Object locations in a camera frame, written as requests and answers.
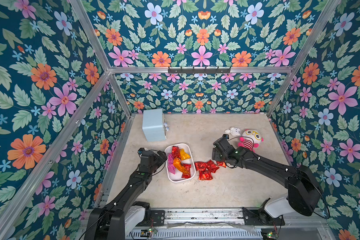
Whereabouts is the red foil tea bag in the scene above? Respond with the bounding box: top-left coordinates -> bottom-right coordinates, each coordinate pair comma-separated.
206,160 -> 220,173
182,164 -> 192,179
171,146 -> 181,159
195,162 -> 207,172
217,161 -> 227,168
199,171 -> 213,181

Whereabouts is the pink tea bag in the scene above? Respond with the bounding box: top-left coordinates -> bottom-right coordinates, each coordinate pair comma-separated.
168,154 -> 176,174

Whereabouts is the orange tea bag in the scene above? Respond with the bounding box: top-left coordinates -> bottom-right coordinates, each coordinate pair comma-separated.
174,158 -> 187,173

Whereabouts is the white plastic storage box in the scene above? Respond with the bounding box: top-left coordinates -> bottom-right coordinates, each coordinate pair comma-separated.
165,143 -> 197,183

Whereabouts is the yellow tea bag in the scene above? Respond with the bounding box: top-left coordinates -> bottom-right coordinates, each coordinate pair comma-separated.
180,149 -> 191,161

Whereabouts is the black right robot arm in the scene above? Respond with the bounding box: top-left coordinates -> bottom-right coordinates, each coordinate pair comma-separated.
212,134 -> 323,218

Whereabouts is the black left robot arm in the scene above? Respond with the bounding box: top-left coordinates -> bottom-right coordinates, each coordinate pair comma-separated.
80,148 -> 168,240

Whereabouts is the small white plush bunny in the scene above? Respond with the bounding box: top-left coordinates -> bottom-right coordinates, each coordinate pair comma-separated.
225,127 -> 242,137

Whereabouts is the pink striped plush doll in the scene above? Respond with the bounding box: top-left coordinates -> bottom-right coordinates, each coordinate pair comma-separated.
238,129 -> 264,152

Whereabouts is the light blue drawer cabinet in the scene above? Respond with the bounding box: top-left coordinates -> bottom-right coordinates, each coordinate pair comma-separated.
142,109 -> 167,142

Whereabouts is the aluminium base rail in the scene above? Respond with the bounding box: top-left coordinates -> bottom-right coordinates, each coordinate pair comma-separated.
127,208 -> 335,240

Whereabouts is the black wall hook rail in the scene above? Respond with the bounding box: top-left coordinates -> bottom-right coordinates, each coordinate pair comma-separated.
168,67 -> 231,75

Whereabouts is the aluminium corner post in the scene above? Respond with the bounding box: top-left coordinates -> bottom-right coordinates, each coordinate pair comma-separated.
267,0 -> 342,119

